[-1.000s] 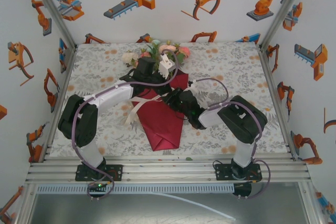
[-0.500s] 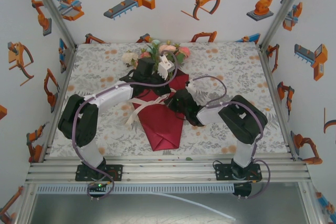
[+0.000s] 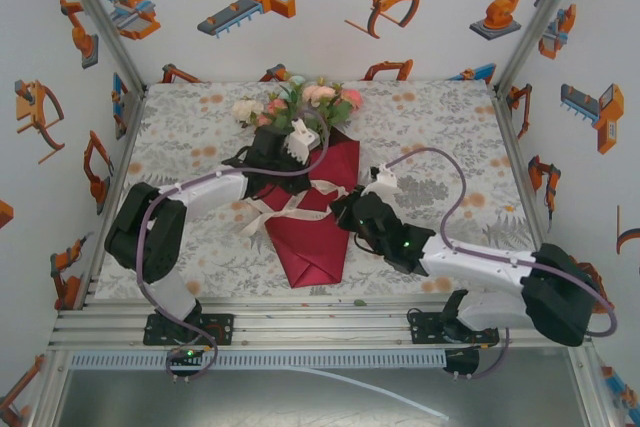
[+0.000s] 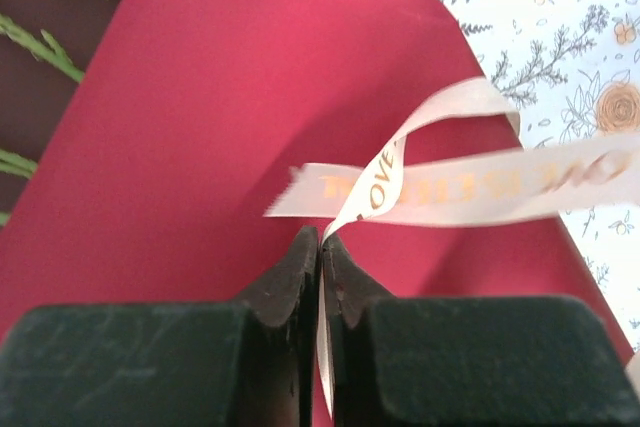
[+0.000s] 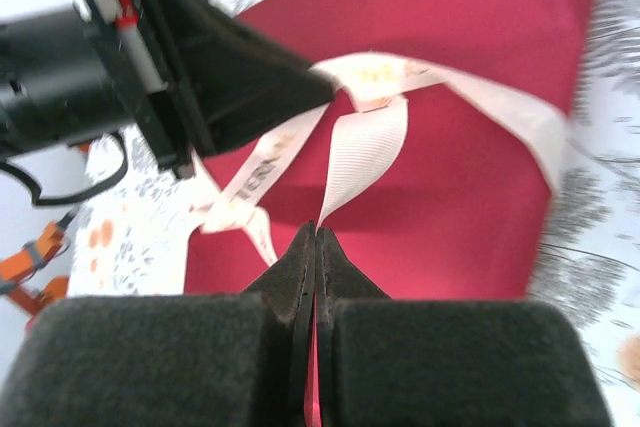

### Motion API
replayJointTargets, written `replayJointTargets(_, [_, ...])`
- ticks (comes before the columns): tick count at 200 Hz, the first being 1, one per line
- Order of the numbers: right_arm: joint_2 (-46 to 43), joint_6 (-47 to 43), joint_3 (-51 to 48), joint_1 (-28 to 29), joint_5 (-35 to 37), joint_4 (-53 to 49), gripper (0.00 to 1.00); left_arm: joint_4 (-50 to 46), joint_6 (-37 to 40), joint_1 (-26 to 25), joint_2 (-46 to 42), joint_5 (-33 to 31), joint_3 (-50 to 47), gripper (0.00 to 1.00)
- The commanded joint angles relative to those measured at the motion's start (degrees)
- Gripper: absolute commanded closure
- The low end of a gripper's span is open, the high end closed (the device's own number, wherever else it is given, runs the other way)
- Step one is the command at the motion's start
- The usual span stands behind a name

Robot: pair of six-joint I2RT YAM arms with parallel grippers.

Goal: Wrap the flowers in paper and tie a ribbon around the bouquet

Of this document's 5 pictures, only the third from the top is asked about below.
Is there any aluminium frame post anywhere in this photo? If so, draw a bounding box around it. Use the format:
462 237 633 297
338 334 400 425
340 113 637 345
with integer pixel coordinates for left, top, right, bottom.
49 0 147 93
492 0 595 93

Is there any artificial flower bouquet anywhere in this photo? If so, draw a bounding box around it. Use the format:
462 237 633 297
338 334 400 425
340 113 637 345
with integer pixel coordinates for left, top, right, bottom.
232 74 364 148

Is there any thin white tube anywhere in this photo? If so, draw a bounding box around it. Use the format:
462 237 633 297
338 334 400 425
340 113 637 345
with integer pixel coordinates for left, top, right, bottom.
279 365 451 421

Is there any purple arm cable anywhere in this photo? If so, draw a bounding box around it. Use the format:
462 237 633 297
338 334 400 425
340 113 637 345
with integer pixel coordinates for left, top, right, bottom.
134 106 331 384
383 146 619 381

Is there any dark red wrapping paper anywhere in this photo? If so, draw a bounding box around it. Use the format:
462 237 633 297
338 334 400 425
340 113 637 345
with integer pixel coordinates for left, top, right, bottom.
257 129 362 291

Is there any cream ribbon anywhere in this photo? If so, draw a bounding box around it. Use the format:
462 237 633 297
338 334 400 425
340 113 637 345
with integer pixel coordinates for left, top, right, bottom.
234 177 351 239

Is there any white slotted cable duct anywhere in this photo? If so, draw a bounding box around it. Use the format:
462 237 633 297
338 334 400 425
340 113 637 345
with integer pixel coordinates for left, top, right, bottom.
67 350 447 371

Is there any grey metal panel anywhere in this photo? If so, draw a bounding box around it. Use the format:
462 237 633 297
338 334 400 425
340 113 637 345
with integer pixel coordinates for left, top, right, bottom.
49 369 591 427

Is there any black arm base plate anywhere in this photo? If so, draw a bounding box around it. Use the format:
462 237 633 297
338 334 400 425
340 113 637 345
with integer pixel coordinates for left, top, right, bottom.
409 309 501 347
143 313 235 347

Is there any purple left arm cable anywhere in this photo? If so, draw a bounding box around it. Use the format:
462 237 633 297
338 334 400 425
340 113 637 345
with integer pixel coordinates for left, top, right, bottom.
134 106 331 384

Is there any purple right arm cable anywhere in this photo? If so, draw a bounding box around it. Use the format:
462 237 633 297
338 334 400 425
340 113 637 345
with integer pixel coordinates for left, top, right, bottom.
383 146 619 381

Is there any aluminium side rail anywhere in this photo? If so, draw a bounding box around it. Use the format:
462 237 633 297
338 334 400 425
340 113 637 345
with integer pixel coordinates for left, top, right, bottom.
79 86 147 309
492 86 566 307

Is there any floral patterned tablecloth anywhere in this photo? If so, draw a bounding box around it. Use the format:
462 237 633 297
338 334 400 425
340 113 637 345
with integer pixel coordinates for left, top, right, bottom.
94 80 547 298

